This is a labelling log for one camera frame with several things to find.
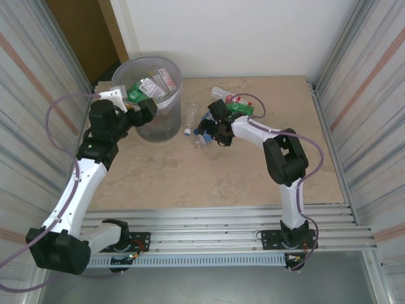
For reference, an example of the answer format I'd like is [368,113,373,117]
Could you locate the slim clear bottle white cap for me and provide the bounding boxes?
[184,103,199,137]

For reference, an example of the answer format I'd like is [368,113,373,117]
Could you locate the clear bottle red label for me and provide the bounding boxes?
[211,85,254,107]

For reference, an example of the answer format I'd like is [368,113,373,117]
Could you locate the grey mesh waste bin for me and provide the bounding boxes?
[111,56,184,144]

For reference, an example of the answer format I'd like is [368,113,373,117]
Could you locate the clear plastic bin liner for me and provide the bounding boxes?
[111,56,184,110]

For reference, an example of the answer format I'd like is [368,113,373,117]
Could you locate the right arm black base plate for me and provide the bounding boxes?
[259,228,319,253]

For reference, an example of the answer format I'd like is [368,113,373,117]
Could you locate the green bottle yellow cap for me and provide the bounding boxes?
[127,80,147,103]
[227,101,256,115]

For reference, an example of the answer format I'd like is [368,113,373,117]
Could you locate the red black power wires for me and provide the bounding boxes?
[126,239,149,260]
[284,243,317,263]

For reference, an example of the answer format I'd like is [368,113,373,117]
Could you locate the aluminium frame rails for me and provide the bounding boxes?
[33,204,379,258]

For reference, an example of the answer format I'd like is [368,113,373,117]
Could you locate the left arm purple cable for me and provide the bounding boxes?
[0,93,125,292]

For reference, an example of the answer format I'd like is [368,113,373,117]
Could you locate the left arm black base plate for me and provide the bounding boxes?
[94,231,151,253]

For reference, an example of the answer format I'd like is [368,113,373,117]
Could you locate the pale blue label bottle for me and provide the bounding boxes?
[196,109,218,134]

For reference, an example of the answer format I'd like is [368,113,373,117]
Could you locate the grey slotted cable duct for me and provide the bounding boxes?
[46,255,287,269]

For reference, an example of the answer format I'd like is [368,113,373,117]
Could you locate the square bottle purple label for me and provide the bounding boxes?
[140,77,166,99]

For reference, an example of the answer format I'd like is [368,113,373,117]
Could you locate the crushed blue label bottle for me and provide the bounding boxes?
[193,131,218,148]

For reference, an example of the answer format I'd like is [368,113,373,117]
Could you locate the wooden door frame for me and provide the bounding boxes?
[96,0,130,69]

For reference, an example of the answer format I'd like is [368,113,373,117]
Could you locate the square bottle red label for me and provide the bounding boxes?
[157,67,177,91]

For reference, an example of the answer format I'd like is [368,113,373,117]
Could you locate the brown wooden door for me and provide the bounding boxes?
[46,0,105,85]

